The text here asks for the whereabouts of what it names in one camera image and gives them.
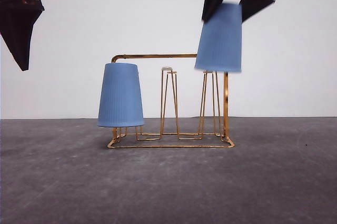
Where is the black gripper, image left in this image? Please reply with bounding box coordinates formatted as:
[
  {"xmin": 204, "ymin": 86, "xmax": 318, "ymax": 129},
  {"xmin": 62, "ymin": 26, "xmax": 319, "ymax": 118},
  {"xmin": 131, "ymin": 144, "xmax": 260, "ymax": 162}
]
[{"xmin": 0, "ymin": 0, "xmax": 45, "ymax": 71}]

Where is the blue ribbed cup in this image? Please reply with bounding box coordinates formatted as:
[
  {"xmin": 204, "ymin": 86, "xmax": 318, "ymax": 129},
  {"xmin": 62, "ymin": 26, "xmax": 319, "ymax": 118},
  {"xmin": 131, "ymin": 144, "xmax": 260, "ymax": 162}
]
[
  {"xmin": 195, "ymin": 3, "xmax": 242, "ymax": 72},
  {"xmin": 97, "ymin": 62, "xmax": 144, "ymax": 127}
]

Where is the gold wire cup rack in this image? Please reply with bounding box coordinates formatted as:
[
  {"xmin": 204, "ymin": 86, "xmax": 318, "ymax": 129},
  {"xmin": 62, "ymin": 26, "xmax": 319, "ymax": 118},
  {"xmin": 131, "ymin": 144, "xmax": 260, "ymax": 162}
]
[{"xmin": 108, "ymin": 54, "xmax": 234, "ymax": 148}]

